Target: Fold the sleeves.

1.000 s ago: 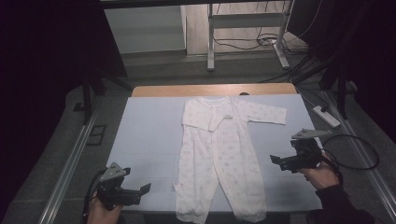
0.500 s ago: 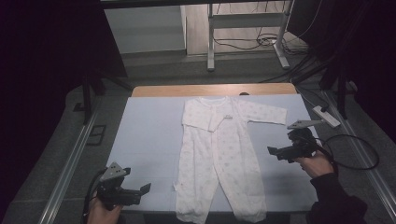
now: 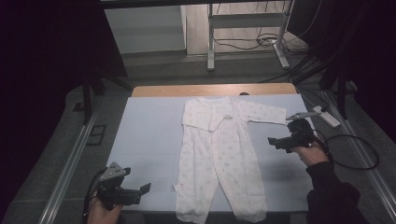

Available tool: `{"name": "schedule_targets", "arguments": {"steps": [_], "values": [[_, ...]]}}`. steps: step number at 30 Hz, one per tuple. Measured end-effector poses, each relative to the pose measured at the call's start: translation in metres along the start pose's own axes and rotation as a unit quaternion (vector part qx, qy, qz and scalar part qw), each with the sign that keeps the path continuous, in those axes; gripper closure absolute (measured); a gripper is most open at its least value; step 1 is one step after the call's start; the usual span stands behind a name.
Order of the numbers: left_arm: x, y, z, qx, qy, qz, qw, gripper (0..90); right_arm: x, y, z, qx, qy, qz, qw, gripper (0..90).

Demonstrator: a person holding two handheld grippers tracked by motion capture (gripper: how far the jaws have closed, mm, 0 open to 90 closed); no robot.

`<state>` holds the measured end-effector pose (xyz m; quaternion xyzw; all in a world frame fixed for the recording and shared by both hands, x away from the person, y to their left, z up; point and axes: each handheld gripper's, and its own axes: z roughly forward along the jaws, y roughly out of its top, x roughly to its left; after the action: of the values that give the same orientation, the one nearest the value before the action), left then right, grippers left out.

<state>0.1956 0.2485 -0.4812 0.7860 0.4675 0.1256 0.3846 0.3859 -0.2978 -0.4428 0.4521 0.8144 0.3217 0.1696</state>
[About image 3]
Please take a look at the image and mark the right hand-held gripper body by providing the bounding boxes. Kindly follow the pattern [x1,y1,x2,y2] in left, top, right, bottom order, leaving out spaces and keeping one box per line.
[285,111,321,148]

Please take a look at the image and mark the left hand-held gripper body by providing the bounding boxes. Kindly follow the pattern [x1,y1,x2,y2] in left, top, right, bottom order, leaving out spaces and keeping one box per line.
[96,161,131,211]

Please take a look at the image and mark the white baby romper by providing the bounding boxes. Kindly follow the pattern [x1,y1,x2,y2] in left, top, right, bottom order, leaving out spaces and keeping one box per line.
[173,96,288,224]

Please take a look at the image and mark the person's right hand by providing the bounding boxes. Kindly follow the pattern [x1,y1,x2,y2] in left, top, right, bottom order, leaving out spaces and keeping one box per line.
[292,136,330,168]

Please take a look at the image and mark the person's left hand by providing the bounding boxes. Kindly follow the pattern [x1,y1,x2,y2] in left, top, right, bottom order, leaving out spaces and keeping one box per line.
[88,197,124,224]

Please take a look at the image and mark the white power strip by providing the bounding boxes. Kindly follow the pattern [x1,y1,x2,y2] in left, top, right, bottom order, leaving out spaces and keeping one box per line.
[312,105,342,129]

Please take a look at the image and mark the light blue mat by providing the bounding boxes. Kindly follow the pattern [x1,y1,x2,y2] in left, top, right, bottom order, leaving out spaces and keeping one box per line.
[103,93,316,213]

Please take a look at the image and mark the black floor plate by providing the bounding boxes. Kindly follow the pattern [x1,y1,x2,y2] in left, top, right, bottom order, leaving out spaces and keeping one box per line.
[86,124,107,147]

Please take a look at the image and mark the black stand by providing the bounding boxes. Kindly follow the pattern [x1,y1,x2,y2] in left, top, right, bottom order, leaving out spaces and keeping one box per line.
[73,71,134,125]
[320,62,359,120]

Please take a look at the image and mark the dark curtain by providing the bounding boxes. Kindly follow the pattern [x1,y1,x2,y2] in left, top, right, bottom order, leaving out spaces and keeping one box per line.
[0,0,129,218]
[286,0,396,144]

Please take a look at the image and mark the white panel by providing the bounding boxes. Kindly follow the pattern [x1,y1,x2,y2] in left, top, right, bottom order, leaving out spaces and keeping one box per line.
[104,5,188,55]

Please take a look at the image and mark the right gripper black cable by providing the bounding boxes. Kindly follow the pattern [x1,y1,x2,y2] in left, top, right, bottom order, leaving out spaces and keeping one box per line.
[311,127,334,162]

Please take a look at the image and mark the black power strip cable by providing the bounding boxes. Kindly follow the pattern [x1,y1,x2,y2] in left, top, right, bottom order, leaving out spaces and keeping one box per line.
[290,78,331,113]

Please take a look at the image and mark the aluminium floor rail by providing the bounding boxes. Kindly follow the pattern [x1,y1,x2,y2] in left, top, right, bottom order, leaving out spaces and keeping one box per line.
[321,90,396,222]
[36,99,104,224]

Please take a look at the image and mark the bundle of black floor cables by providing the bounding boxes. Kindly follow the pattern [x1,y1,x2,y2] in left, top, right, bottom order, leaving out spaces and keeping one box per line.
[258,52,331,85]

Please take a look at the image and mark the looped black floor cable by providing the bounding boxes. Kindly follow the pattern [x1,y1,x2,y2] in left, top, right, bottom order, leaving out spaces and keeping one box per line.
[321,133,381,172]

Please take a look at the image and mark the tangled black cables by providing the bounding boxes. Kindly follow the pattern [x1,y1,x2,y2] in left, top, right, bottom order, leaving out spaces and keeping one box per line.
[213,0,309,57]

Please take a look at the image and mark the white metal desk frame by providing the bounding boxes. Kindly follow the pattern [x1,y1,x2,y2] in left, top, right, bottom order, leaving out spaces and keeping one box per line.
[206,0,295,73]

